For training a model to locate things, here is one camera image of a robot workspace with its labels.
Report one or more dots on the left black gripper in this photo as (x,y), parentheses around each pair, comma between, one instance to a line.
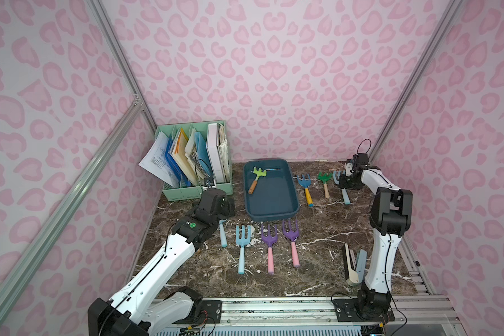
(225,208)

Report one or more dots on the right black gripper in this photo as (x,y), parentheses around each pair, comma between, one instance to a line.
(346,180)

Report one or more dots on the light blue rake white handle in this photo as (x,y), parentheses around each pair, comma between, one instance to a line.
(345,195)

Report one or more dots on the green rake thin wooden handle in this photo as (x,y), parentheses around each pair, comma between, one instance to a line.
(325,177)

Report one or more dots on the teal rake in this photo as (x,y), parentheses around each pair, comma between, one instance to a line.
(222,234)

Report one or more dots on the teal plastic storage box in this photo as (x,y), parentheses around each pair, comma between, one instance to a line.
(275,196)

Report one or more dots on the lime rake wooden handle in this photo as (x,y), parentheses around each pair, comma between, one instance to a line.
(259,172)

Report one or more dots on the blue rake yellow handle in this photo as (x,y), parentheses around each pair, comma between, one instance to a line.
(305,181)

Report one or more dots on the purple rake pink handle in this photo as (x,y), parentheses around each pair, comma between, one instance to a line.
(290,230)
(269,236)

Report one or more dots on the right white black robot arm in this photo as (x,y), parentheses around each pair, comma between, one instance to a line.
(390,218)

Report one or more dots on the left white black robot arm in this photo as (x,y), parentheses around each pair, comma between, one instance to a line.
(132,311)

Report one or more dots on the light blue folder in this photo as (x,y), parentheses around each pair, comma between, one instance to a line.
(202,156)

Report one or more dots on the green file organizer crate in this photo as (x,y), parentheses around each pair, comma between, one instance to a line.
(189,192)

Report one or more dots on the white book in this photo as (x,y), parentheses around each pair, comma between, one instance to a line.
(217,148)

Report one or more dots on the orange beige folder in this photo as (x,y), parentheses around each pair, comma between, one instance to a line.
(178,153)

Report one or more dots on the white printed paper sheet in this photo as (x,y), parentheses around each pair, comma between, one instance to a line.
(155,162)

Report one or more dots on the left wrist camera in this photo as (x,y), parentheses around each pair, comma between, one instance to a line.
(209,182)

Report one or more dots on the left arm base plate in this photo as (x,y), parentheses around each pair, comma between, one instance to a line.
(209,310)

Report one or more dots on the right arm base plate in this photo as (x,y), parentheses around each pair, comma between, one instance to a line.
(346,311)

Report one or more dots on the aluminium front rail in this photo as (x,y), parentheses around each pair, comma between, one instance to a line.
(415,315)

